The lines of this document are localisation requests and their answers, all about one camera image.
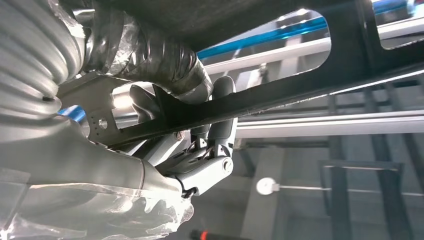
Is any blue metal beam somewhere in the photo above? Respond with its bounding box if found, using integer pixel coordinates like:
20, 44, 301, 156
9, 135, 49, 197
197, 0, 412, 62

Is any white round disc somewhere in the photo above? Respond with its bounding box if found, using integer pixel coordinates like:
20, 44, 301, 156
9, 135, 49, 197
255, 176, 281, 197

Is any pale metal rail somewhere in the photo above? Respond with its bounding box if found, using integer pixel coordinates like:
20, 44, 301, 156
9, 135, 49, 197
235, 110, 424, 140

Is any black and red tool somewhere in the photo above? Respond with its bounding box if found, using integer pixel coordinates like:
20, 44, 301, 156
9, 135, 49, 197
190, 228, 233, 240

